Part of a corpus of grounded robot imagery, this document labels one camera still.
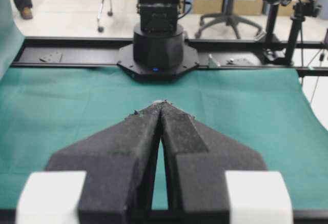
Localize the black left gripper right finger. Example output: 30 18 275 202
160 103 267 223

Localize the green table cloth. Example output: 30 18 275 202
1 0 327 210

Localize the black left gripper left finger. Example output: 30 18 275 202
45 104 161 223

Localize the black aluminium frame rail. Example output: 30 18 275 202
11 37 327 77

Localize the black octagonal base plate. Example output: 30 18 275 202
117 44 199 79

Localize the black office chair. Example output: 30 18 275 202
195 0 263 39

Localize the black camera tripod stand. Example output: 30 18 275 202
255 0 322 66

